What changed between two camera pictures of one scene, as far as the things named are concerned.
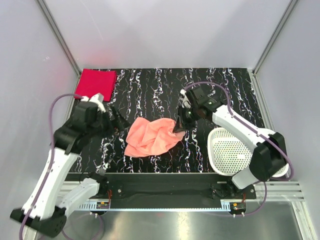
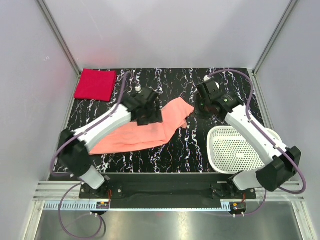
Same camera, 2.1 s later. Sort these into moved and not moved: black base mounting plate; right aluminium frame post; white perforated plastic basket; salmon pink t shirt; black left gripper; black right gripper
Moved: black left gripper; salmon pink t shirt; black right gripper
Not moved: white perforated plastic basket; right aluminium frame post; black base mounting plate
